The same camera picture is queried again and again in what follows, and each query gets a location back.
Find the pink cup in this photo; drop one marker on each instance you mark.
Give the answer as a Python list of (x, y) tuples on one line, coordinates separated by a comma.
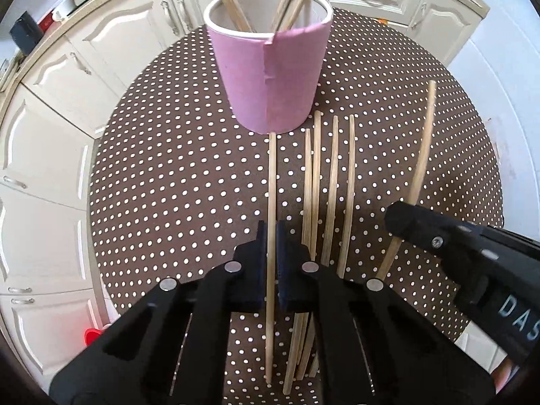
[(244, 76)]

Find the cream lower cabinets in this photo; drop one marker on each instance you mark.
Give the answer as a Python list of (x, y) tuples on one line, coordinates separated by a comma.
[(50, 156)]

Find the white mug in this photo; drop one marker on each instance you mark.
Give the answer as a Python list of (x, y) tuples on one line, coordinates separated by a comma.
[(63, 8)]

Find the tan wooden chopstick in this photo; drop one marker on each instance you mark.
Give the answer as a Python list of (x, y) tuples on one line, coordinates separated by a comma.
[(316, 168), (272, 185), (334, 168), (425, 156), (307, 177), (351, 168)]

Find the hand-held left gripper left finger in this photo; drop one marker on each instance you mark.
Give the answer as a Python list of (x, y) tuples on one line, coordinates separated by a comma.
[(261, 261)]

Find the red container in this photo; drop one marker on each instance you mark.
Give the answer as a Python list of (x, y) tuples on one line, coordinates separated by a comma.
[(46, 17)]

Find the red plastic object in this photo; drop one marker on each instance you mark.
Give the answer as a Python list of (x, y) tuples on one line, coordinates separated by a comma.
[(93, 336)]

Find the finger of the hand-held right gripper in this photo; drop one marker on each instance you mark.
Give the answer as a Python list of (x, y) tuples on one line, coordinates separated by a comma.
[(417, 223)]

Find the person's right hand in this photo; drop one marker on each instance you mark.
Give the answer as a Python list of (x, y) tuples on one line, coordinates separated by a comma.
[(506, 375)]

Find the brown dotted tablecloth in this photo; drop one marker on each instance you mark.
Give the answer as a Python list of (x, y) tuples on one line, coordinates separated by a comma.
[(177, 177)]

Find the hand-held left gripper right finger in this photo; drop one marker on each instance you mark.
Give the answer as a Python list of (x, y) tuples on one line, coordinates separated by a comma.
[(283, 261)]

